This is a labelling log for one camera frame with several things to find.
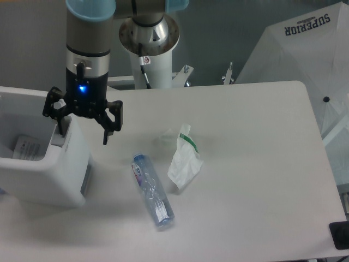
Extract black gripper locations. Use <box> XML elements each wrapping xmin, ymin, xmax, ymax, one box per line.
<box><xmin>43</xmin><ymin>69</ymin><xmax>123</xmax><ymax>145</ymax></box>

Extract white push-lid trash can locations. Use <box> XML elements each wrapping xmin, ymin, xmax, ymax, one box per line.
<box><xmin>1</xmin><ymin>87</ymin><xmax>93</xmax><ymax>207</ymax></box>

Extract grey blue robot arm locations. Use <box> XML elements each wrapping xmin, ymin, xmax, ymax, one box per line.
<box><xmin>43</xmin><ymin>1</ymin><xmax>189</xmax><ymax>139</ymax></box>

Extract paper label inside trash can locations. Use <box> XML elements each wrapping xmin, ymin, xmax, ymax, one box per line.
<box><xmin>12</xmin><ymin>135</ymin><xmax>41</xmax><ymax>161</ymax></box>

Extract crumpled white plastic wrapper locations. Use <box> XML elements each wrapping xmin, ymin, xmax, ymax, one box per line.
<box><xmin>155</xmin><ymin>123</ymin><xmax>203</xmax><ymax>194</ymax></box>

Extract clear plastic water bottle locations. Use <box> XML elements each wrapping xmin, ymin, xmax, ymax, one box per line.
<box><xmin>131</xmin><ymin>153</ymin><xmax>175</xmax><ymax>227</ymax></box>

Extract white Superior umbrella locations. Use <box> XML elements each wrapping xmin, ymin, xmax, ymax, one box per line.
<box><xmin>237</xmin><ymin>2</ymin><xmax>348</xmax><ymax>185</ymax></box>

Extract black device at table edge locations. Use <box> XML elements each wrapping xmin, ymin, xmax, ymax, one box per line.
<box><xmin>329</xmin><ymin>221</ymin><xmax>348</xmax><ymax>250</ymax></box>

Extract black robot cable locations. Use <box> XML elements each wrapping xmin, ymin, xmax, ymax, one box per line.
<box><xmin>137</xmin><ymin>43</ymin><xmax>152</xmax><ymax>90</ymax></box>

